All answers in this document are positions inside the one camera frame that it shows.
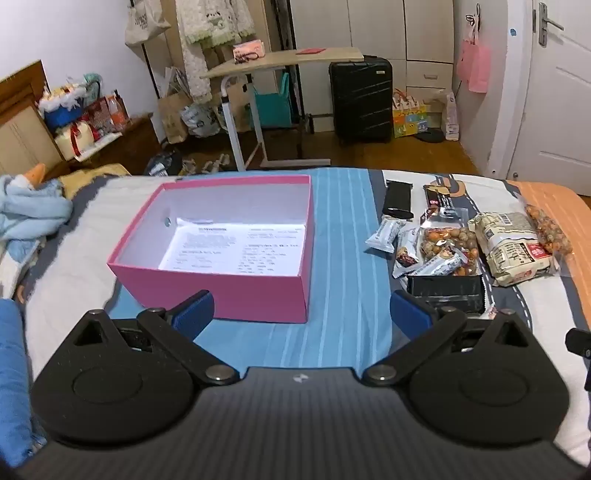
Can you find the pink cardboard box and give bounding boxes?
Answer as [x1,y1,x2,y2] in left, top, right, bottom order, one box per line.
[107,174,315,324]

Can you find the pink pouch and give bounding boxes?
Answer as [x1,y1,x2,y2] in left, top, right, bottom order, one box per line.
[232,40,267,64]

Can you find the white fuzzy hanging garment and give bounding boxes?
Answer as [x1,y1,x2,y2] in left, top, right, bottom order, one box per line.
[175,0,256,103]

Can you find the yellow pillow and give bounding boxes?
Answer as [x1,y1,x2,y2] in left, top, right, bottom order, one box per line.
[59,163,133,200]

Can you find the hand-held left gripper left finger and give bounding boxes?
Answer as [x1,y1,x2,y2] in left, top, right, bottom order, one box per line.
[60,290,240,387]

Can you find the dark cookie print snack packet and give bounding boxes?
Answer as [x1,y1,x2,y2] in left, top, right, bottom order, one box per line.
[423,181,468,223]

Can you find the white wardrobe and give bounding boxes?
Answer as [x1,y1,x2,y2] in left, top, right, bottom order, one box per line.
[290,0,457,109]

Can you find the printed paper sheet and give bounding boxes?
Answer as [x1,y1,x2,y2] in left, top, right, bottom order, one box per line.
[159,218,308,277]

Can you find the pink gift bags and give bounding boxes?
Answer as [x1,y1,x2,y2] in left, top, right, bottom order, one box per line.
[456,27,491,93]

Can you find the waste bin with black liner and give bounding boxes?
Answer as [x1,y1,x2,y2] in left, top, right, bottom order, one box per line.
[145,148,184,177]

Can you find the clear bag of coated nuts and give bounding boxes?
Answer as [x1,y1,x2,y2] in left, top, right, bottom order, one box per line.
[418,208,481,278]
[518,195,574,274]

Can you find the light blue plush toy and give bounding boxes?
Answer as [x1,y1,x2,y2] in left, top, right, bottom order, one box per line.
[0,165,75,241]

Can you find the white slippers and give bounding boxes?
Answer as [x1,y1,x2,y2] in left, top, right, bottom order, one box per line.
[182,154,232,175]

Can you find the brown paper bag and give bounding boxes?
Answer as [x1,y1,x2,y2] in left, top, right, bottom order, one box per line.
[157,91,193,144]

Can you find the cream noodle packet red label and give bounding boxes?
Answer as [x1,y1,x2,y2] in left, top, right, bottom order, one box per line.
[468,211,556,288]

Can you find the wooden overbed table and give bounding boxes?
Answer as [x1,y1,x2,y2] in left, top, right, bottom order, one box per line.
[201,46,365,172]

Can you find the metal door handle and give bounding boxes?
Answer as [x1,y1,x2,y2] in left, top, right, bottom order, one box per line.
[537,2,565,47]

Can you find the white door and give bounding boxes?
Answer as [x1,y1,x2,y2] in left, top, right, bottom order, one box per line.
[488,0,591,185]

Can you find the black suitcase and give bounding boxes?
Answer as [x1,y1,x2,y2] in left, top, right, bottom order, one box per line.
[329,56,394,145]

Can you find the colourful gift bag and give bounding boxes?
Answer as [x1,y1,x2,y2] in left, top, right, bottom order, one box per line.
[392,89,442,138]

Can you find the white plastic bag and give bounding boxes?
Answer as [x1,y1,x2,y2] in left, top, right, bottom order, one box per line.
[180,103,223,138]

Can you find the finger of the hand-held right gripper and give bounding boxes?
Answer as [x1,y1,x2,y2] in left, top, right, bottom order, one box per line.
[565,328,591,393]

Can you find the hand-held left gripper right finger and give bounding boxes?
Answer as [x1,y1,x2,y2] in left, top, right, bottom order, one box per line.
[361,290,546,387]

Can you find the wooden nightstand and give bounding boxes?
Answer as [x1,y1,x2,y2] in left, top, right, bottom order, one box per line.
[69,115,155,178]

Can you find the white snack bar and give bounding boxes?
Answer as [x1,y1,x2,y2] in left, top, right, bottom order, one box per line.
[392,226,422,278]
[365,217,407,253]
[417,249,470,278]

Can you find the teal bag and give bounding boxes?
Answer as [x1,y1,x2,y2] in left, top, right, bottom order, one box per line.
[253,73,293,129]

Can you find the black rectangular snack box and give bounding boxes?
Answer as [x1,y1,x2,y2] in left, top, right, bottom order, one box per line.
[406,272,486,315]

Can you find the blue cloth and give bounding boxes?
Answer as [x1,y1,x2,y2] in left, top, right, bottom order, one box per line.
[0,298,37,468]

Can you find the plain black snack packet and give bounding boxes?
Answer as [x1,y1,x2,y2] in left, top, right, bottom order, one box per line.
[382,179,414,220]

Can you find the canvas tote bag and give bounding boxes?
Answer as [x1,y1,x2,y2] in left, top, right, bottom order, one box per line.
[124,0,172,46]

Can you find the tall white packet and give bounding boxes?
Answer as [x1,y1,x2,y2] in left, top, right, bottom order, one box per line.
[441,92,461,142]

